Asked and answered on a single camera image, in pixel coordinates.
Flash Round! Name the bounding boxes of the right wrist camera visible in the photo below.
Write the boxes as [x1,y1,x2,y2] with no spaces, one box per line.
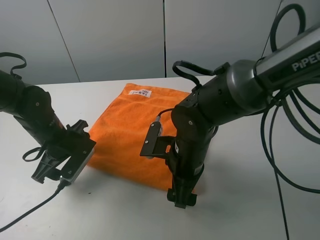
[139,115,175,160]

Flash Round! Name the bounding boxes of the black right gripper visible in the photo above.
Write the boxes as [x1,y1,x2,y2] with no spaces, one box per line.
[166,117,213,209]

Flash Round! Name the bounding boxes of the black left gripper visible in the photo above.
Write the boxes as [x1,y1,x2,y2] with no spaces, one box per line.
[31,119,97,184]

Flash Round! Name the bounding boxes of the black left camera cable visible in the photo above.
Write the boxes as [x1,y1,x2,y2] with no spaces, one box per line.
[0,179,67,232]

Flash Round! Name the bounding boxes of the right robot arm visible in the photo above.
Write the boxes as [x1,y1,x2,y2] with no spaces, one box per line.
[167,25,320,208]

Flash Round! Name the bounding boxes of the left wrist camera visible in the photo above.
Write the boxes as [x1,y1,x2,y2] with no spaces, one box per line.
[60,146,95,186]

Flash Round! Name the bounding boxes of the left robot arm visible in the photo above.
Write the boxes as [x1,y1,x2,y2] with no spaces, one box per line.
[0,71,96,185]

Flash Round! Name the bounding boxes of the white towel label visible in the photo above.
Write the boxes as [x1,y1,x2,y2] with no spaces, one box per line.
[128,89,152,98]

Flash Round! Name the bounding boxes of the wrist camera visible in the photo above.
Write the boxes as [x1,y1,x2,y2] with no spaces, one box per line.
[139,115,175,160]
[60,146,95,186]

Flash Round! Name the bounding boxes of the orange terry towel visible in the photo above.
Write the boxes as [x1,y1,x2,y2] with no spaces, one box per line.
[88,83,189,191]

